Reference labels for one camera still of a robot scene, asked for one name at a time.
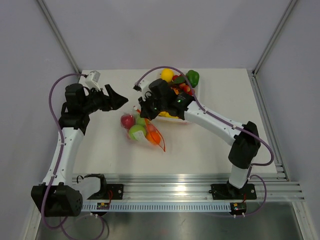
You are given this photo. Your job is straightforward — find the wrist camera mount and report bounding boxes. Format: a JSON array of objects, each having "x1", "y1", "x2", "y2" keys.
[
  {"x1": 133, "y1": 80, "x2": 151, "y2": 98},
  {"x1": 84, "y1": 70, "x2": 101, "y2": 92}
]

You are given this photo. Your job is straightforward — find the clear zip top bag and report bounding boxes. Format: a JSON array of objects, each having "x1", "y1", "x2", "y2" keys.
[{"x1": 119, "y1": 106, "x2": 167, "y2": 153}]

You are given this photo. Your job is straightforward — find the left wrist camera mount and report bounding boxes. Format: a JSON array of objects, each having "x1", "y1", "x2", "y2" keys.
[{"x1": 84, "y1": 70, "x2": 101, "y2": 92}]

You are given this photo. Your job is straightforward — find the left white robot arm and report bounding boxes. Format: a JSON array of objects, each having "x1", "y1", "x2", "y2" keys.
[{"x1": 31, "y1": 83, "x2": 129, "y2": 217}]

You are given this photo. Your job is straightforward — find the green leaf with stem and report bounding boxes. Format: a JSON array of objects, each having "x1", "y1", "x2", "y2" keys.
[{"x1": 172, "y1": 75, "x2": 186, "y2": 85}]

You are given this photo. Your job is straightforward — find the green lime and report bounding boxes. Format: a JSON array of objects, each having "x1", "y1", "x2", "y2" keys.
[{"x1": 135, "y1": 116, "x2": 146, "y2": 127}]

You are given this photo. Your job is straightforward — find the yellow lemon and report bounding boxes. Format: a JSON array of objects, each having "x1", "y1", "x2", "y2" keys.
[{"x1": 160, "y1": 68, "x2": 175, "y2": 83}]

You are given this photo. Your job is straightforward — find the green bell pepper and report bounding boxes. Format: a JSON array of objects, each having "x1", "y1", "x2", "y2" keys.
[{"x1": 186, "y1": 69, "x2": 200, "y2": 88}]

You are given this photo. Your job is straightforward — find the green apple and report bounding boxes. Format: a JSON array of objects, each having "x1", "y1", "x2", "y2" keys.
[{"x1": 128, "y1": 124, "x2": 147, "y2": 142}]

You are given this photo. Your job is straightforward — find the red strawberry bunch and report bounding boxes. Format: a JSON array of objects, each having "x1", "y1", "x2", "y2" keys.
[{"x1": 170, "y1": 75, "x2": 195, "y2": 96}]

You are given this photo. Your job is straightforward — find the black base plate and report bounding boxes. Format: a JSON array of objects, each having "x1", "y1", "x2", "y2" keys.
[
  {"x1": 88, "y1": 183, "x2": 124, "y2": 201},
  {"x1": 208, "y1": 183, "x2": 257, "y2": 200}
]

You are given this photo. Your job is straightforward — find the white slotted cable duct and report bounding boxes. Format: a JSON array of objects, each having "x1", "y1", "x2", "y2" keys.
[{"x1": 81, "y1": 201, "x2": 231, "y2": 213}]

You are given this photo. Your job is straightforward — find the aluminium mounting rail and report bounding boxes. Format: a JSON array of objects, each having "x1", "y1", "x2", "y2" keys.
[{"x1": 104, "y1": 173, "x2": 305, "y2": 202}]

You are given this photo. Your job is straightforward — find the orange fruit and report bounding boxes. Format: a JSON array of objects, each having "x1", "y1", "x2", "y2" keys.
[{"x1": 146, "y1": 131, "x2": 161, "y2": 145}]

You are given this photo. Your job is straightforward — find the white plastic basket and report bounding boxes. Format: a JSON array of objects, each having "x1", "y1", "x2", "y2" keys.
[{"x1": 149, "y1": 67, "x2": 204, "y2": 125}]

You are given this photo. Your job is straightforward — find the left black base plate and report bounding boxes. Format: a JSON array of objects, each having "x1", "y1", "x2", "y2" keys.
[{"x1": 88, "y1": 183, "x2": 124, "y2": 201}]

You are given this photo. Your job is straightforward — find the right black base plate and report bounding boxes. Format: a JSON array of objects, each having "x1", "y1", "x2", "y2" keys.
[{"x1": 208, "y1": 183, "x2": 257, "y2": 200}]

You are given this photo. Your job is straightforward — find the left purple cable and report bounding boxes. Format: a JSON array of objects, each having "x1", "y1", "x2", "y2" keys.
[{"x1": 40, "y1": 73, "x2": 110, "y2": 240}]

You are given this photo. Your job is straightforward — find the yellow pear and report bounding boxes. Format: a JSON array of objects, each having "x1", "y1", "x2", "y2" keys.
[{"x1": 159, "y1": 111, "x2": 179, "y2": 119}]

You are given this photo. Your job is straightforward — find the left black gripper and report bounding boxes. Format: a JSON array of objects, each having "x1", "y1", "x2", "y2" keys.
[{"x1": 82, "y1": 84, "x2": 129, "y2": 115}]

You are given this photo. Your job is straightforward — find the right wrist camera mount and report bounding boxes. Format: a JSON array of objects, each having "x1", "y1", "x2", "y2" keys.
[{"x1": 133, "y1": 80, "x2": 151, "y2": 98}]

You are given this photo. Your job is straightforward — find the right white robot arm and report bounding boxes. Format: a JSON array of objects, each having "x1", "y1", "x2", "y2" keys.
[{"x1": 133, "y1": 79, "x2": 261, "y2": 198}]

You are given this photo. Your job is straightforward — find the purple cable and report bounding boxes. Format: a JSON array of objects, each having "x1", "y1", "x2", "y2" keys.
[
  {"x1": 132, "y1": 65, "x2": 275, "y2": 218},
  {"x1": 40, "y1": 73, "x2": 110, "y2": 240}
]

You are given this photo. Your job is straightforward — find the pink peach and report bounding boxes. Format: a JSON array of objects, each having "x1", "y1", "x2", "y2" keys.
[{"x1": 146, "y1": 123, "x2": 157, "y2": 133}]

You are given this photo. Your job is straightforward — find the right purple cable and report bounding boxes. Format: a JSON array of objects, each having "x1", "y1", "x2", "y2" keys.
[{"x1": 132, "y1": 65, "x2": 275, "y2": 218}]

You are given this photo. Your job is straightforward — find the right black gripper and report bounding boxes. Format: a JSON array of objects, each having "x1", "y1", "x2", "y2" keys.
[{"x1": 138, "y1": 91, "x2": 167, "y2": 121}]

